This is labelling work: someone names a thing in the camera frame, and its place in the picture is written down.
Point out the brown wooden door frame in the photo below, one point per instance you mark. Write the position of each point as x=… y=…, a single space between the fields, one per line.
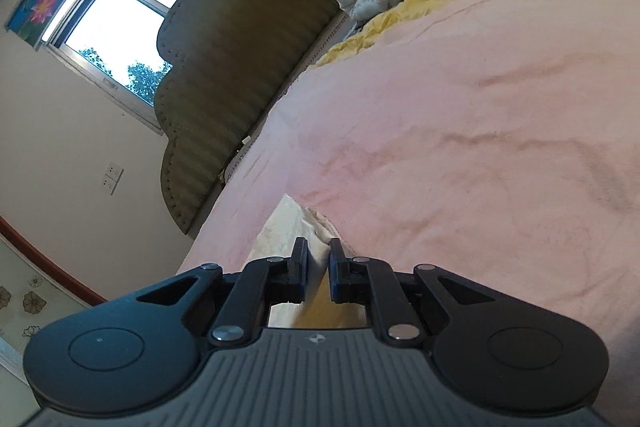
x=45 y=259

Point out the floral frosted glass door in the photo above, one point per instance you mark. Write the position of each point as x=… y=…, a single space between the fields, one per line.
x=30 y=307

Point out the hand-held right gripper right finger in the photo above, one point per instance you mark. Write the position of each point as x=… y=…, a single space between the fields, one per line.
x=338 y=272

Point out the window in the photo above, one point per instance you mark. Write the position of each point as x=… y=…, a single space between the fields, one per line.
x=125 y=12

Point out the pink blanket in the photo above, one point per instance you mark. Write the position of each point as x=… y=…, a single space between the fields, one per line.
x=450 y=132

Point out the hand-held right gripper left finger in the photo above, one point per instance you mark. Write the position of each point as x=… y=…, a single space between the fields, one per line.
x=300 y=269

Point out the cream pants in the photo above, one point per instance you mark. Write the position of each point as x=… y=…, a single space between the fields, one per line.
x=287 y=227

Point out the olive padded headboard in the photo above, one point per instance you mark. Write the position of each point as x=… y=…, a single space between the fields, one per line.
x=225 y=57

